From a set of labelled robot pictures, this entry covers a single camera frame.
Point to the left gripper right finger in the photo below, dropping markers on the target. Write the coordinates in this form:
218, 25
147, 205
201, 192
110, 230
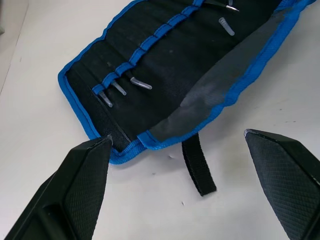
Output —
287, 180

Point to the black tweezers with bare tip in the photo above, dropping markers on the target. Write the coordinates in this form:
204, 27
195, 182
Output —
225, 6

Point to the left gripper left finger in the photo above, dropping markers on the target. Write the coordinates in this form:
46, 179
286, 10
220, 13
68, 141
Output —
75, 190

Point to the blue and black tool roll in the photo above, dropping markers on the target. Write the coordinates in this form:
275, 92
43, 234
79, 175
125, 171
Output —
175, 75

